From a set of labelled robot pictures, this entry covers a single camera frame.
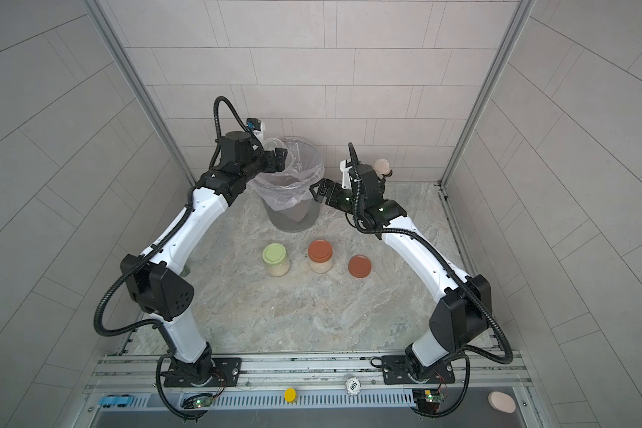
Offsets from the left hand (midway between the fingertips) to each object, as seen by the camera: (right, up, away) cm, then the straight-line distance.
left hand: (279, 145), depth 80 cm
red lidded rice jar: (+12, -34, +4) cm, 37 cm away
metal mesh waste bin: (+3, -23, +23) cm, 33 cm away
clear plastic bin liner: (+3, -13, 0) cm, 13 cm away
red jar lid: (+26, -40, +12) cm, 49 cm away
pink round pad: (+59, -68, -13) cm, 91 cm away
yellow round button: (+6, -64, -16) cm, 66 cm away
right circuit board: (+41, -69, -12) cm, 81 cm away
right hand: (+12, -14, -4) cm, 19 cm away
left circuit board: (-17, -67, -14) cm, 71 cm away
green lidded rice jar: (-1, -35, +3) cm, 35 cm away
